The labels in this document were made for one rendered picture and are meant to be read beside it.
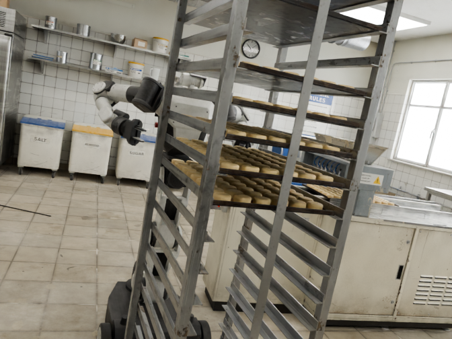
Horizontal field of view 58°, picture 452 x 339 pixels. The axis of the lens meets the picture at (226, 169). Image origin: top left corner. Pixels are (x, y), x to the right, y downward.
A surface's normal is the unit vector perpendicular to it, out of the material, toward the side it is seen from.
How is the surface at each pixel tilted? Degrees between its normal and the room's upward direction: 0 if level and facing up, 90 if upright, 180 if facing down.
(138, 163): 92
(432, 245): 90
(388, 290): 90
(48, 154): 93
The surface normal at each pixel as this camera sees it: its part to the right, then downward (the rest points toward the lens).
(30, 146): 0.34, 0.16
